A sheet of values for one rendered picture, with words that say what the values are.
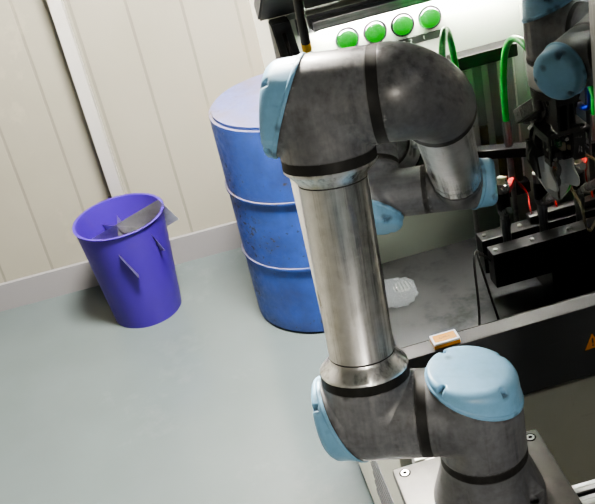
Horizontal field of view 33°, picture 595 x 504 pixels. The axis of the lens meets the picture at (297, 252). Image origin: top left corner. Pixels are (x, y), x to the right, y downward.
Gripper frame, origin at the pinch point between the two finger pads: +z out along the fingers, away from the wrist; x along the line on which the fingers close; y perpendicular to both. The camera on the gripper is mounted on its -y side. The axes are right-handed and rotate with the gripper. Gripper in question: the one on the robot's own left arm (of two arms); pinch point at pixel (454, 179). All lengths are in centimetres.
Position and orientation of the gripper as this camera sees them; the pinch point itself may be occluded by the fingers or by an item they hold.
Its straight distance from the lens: 186.1
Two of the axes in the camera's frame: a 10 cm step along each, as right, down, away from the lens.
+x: 8.3, -1.4, -5.4
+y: -0.2, 9.6, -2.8
